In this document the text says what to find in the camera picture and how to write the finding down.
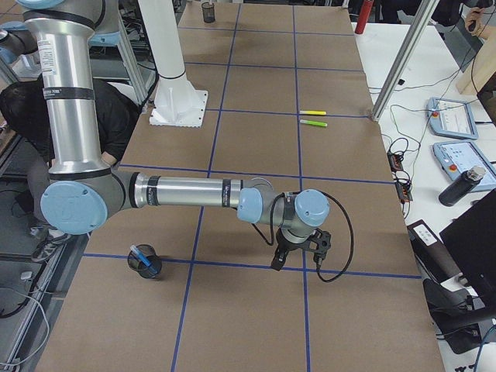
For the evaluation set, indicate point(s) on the green marker pen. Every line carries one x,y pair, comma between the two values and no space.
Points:
313,123

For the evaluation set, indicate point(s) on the person in black jacket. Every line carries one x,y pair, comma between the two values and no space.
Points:
24,109

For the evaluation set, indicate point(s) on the black usb hub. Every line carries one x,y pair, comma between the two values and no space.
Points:
402,179

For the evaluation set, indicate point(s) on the near black mesh cup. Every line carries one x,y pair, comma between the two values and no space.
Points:
140,268

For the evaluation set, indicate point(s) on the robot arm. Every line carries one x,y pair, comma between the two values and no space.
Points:
84,191

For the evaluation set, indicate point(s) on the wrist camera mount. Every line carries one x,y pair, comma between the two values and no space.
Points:
320,242

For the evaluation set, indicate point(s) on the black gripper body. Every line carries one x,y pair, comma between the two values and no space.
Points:
285,246

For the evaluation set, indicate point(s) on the far blue teach pendant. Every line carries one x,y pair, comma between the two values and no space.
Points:
451,118

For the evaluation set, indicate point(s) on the blue teach pendant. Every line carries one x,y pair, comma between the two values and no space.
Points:
458,156
451,118

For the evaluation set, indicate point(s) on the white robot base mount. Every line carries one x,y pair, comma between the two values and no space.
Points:
176,101

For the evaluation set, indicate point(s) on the black monitor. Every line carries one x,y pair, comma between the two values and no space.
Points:
470,241

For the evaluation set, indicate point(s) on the black water bottle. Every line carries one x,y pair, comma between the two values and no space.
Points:
465,183

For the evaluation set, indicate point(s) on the blue marker pen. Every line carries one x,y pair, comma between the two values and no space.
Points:
140,256

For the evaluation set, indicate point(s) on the far black mesh cup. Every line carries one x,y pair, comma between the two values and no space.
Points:
208,12

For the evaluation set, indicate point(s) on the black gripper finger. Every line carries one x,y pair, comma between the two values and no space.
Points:
276,262
284,254

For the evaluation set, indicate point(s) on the yellow marker pen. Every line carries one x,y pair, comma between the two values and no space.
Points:
312,112

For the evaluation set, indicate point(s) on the aluminium frame post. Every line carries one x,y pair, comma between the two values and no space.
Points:
414,34

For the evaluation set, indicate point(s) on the near blue teach pendant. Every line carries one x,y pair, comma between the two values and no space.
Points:
458,156

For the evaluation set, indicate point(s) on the black mesh cup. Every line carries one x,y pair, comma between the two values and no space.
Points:
208,12
140,268

